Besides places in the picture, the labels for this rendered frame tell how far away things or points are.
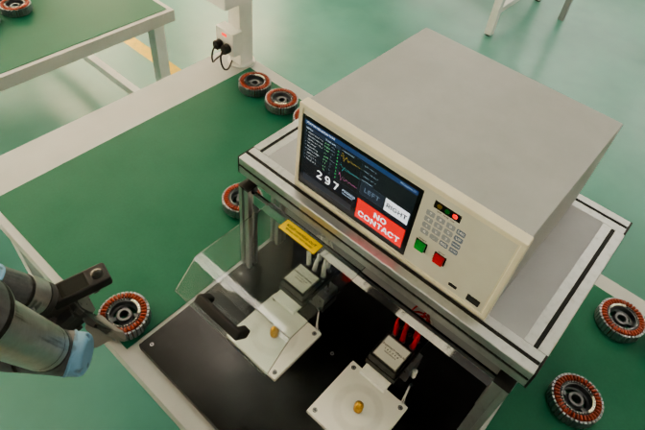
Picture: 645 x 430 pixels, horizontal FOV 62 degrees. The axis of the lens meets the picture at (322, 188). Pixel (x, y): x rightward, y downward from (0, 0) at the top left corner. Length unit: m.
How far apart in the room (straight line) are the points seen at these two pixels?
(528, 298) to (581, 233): 0.21
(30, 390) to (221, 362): 1.08
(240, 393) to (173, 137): 0.85
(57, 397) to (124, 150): 0.91
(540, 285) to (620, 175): 2.27
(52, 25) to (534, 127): 1.84
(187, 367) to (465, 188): 0.72
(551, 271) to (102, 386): 1.57
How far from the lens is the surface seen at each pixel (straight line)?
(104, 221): 1.54
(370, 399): 1.21
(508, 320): 0.98
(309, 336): 1.26
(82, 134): 1.81
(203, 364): 1.25
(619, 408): 1.45
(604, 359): 1.49
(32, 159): 1.77
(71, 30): 2.31
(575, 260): 1.11
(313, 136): 0.96
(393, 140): 0.89
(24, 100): 3.31
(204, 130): 1.76
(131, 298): 1.34
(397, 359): 1.11
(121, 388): 2.12
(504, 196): 0.86
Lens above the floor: 1.89
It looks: 46 degrees down
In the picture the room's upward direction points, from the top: 7 degrees clockwise
